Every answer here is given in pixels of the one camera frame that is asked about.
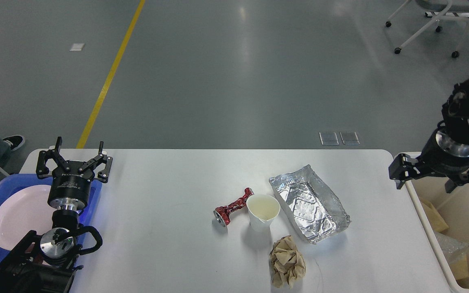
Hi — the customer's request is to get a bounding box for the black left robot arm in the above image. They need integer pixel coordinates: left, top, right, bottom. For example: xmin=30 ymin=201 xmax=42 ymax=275
xmin=0 ymin=137 xmax=112 ymax=293

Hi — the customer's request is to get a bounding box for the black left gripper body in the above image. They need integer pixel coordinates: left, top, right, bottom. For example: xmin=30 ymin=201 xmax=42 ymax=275
xmin=47 ymin=167 xmax=95 ymax=210

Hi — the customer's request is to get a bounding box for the white paper cup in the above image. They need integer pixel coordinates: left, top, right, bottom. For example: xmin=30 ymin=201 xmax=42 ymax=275
xmin=246 ymin=195 xmax=281 ymax=232

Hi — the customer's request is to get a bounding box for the pink plate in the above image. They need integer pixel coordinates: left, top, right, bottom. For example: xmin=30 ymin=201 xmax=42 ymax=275
xmin=0 ymin=185 xmax=54 ymax=251

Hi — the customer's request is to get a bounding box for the clear floor plate left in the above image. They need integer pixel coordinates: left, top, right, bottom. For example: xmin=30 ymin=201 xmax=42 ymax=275
xmin=319 ymin=131 xmax=340 ymax=146

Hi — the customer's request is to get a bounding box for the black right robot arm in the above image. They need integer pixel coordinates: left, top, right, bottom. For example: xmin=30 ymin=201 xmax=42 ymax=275
xmin=388 ymin=79 xmax=469 ymax=193

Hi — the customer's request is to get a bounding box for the aluminium foil tray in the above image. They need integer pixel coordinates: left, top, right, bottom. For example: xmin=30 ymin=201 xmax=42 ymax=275
xmin=269 ymin=164 xmax=351 ymax=245

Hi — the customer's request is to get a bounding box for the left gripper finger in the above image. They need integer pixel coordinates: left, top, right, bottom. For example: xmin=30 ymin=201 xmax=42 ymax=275
xmin=36 ymin=136 xmax=72 ymax=179
xmin=78 ymin=141 xmax=113 ymax=183

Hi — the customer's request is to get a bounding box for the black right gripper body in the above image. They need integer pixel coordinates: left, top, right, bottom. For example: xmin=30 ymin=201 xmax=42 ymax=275
xmin=419 ymin=128 xmax=469 ymax=177

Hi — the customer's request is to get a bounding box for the large brown paper bag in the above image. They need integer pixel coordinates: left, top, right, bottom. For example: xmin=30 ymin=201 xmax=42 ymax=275
xmin=418 ymin=197 xmax=450 ymax=232

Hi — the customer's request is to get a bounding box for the clear floor plate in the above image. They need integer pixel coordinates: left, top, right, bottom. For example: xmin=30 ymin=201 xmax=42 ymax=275
xmin=319 ymin=131 xmax=340 ymax=146
xmin=340 ymin=131 xmax=360 ymax=145

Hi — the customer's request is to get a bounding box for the brown paper ball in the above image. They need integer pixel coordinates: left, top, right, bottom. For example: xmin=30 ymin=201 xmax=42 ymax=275
xmin=269 ymin=235 xmax=307 ymax=288

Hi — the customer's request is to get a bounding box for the white office chair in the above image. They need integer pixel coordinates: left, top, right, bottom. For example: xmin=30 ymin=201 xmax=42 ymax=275
xmin=394 ymin=0 xmax=469 ymax=58

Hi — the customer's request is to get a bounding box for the black sneaker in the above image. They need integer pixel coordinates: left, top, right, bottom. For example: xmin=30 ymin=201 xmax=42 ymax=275
xmin=3 ymin=135 xmax=26 ymax=152

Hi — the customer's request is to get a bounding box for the clear floor plate right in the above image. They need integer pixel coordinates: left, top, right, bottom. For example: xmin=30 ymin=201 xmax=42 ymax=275
xmin=340 ymin=131 xmax=360 ymax=145

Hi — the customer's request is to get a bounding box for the crushed red can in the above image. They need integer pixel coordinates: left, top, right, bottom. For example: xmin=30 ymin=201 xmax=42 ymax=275
xmin=213 ymin=187 xmax=254 ymax=227

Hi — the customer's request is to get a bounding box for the white floor tape patch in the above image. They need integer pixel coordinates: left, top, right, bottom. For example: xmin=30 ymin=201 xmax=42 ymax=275
xmin=69 ymin=43 xmax=85 ymax=52

